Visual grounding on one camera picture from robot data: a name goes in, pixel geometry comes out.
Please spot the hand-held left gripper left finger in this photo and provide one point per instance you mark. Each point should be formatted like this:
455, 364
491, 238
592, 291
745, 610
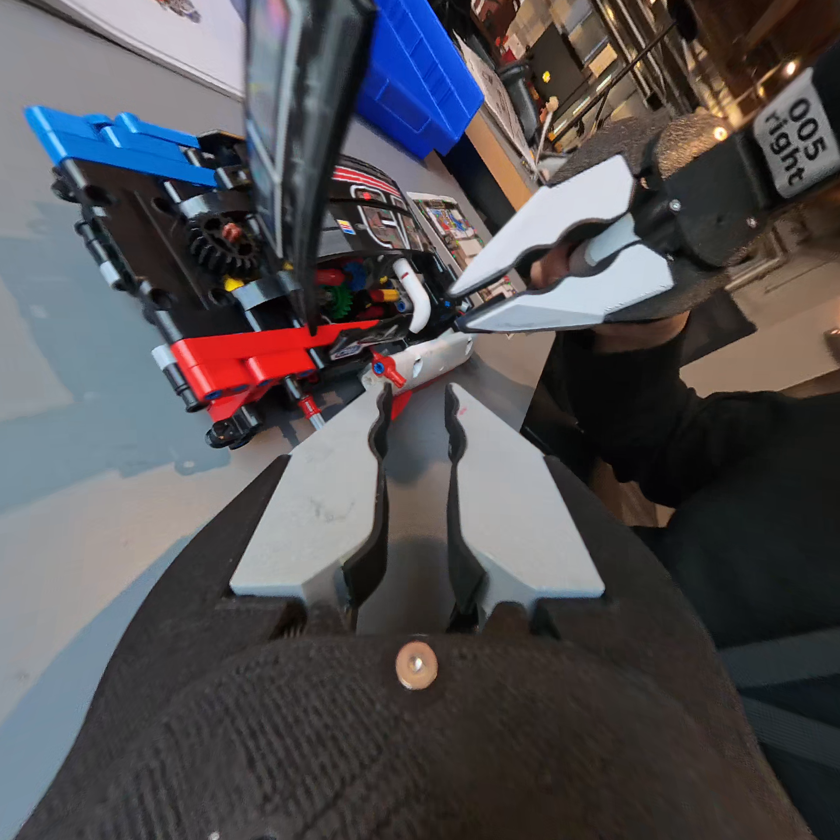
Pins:
308, 518

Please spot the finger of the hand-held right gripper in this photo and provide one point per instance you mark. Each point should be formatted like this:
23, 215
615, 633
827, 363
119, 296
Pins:
590, 295
564, 203

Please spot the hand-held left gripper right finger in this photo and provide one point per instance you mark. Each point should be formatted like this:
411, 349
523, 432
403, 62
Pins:
525, 525

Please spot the white and red brick door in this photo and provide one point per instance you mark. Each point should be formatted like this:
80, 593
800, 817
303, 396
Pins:
433, 354

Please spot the toy brick car model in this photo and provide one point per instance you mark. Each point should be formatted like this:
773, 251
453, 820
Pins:
216, 367

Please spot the person's right forearm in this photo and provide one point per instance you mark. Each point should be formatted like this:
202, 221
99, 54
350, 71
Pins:
656, 420

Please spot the grey desk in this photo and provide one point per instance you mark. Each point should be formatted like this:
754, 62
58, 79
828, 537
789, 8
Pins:
98, 459

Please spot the person's right hand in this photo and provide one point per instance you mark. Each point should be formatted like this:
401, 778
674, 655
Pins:
551, 266

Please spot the printed sticker sheet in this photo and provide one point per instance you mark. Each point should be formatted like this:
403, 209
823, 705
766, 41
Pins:
459, 229

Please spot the black trash can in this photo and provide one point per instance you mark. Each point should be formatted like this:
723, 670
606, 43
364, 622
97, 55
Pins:
515, 98

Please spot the blue plastic bin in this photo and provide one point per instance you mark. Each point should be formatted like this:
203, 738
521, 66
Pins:
413, 79

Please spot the person in black clothing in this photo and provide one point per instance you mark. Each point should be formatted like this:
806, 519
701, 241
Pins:
754, 558

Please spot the thin instruction booklet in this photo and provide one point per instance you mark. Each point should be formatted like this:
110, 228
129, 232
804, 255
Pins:
164, 46

